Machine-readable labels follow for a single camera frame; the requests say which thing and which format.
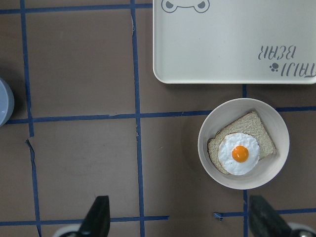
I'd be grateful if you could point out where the blue bowl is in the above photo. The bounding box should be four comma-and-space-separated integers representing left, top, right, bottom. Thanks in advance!
0, 78, 15, 126

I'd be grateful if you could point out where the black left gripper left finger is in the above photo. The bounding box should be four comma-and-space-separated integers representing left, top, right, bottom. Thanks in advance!
78, 196, 111, 237

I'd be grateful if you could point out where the fried egg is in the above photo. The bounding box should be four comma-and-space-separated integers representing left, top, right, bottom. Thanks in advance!
218, 133, 260, 176

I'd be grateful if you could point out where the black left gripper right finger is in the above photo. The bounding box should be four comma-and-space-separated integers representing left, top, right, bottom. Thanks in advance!
249, 195, 292, 237

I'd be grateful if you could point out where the cream bear tray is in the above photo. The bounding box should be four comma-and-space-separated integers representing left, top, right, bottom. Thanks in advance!
153, 0, 316, 84

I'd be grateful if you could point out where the cream round plate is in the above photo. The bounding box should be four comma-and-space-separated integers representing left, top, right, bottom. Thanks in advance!
197, 98, 290, 190

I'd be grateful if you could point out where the bread slice on plate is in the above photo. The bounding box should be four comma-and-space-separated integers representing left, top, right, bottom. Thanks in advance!
207, 111, 277, 176

